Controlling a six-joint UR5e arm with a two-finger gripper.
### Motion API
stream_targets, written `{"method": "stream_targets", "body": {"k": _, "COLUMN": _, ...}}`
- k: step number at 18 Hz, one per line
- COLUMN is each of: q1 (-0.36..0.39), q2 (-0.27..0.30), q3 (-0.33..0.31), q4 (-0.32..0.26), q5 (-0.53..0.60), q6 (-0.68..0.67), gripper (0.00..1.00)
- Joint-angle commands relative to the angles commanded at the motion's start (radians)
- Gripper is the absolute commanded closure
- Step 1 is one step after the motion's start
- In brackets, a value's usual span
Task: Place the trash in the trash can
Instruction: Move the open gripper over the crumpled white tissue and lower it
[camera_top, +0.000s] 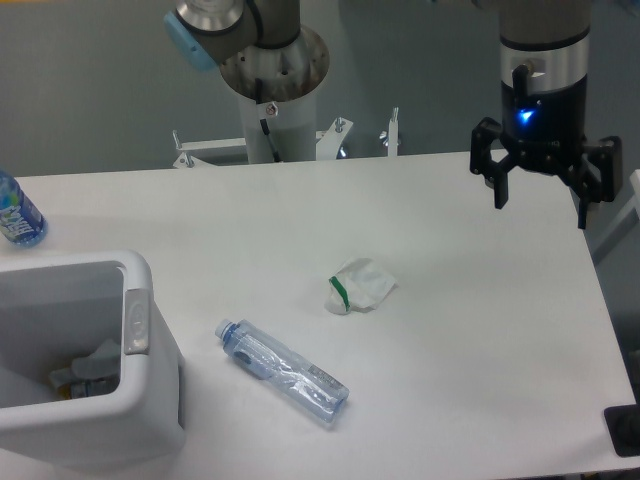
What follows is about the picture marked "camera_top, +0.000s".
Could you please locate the clear plastic bottle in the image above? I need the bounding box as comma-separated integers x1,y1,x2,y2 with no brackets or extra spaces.
215,320,350,424

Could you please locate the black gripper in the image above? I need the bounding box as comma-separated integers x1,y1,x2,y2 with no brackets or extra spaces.
469,78,622,230

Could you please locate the white frame at right edge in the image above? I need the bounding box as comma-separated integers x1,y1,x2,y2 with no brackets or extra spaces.
592,169,639,265

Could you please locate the blue labelled water bottle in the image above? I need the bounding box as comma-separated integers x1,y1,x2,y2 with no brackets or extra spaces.
1,171,48,248

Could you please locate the white trash can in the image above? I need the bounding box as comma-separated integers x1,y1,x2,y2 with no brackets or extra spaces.
1,250,185,467

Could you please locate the black clamp at table edge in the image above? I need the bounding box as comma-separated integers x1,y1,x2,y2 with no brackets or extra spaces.
604,404,639,458

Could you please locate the white metal base frame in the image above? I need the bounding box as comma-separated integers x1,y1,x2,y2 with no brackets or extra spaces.
172,106,401,169

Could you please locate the black cable on pedestal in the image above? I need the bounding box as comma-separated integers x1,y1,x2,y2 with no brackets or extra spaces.
254,77,282,164

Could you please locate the grey trash inside can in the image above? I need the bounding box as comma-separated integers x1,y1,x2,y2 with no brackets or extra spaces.
48,339,121,400

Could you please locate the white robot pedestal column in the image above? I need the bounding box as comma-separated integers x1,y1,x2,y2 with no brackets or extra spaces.
218,25,331,164

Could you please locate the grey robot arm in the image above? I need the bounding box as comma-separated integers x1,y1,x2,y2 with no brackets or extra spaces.
163,1,623,228

